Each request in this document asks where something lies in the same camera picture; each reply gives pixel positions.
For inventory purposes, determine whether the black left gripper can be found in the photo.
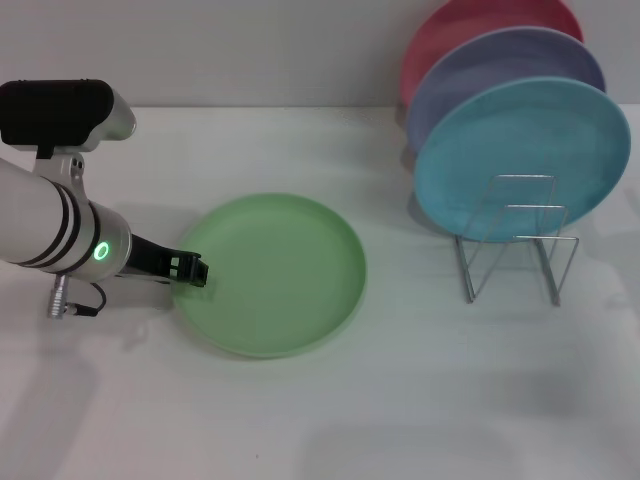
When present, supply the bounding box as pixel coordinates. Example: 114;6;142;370
127;232;211;289

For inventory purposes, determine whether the green round plastic plate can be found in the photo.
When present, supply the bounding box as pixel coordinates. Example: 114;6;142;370
169;192;369;360

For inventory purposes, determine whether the pink round plastic plate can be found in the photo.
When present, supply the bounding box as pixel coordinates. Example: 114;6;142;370
399;0;585;109

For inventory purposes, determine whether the purple round plastic plate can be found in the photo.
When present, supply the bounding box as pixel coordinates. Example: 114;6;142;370
405;25;607;154

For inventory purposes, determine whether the blue round plastic plate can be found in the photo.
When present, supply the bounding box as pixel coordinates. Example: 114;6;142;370
413;75;632;246

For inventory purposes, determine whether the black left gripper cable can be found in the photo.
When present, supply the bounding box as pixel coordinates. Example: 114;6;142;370
47;273;107;320

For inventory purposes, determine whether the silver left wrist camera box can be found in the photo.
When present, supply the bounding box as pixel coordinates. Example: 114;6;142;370
0;78;137;194

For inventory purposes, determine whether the silver wire plate rack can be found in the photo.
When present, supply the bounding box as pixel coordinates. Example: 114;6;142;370
453;173;581;306

